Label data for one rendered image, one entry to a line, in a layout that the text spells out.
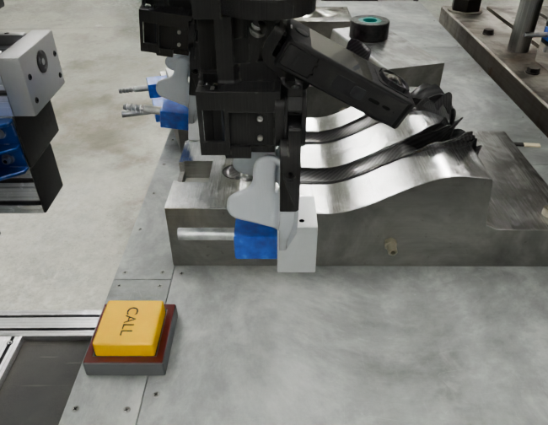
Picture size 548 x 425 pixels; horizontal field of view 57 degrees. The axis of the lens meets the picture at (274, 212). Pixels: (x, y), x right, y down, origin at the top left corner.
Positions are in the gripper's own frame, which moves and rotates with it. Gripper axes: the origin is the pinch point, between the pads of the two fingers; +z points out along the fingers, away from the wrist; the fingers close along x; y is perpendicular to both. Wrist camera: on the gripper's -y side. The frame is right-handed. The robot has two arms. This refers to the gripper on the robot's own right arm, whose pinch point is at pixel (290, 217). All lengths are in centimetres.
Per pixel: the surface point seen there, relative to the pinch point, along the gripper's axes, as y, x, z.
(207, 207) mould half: 9.3, -10.2, 6.0
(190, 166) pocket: 12.8, -20.9, 6.9
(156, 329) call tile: 13.4, 3.5, 11.5
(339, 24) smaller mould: -15, -96, 9
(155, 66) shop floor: 86, -306, 95
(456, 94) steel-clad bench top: -38, -65, 15
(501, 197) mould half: -28.1, -16.7, 8.9
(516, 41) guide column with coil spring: -63, -98, 13
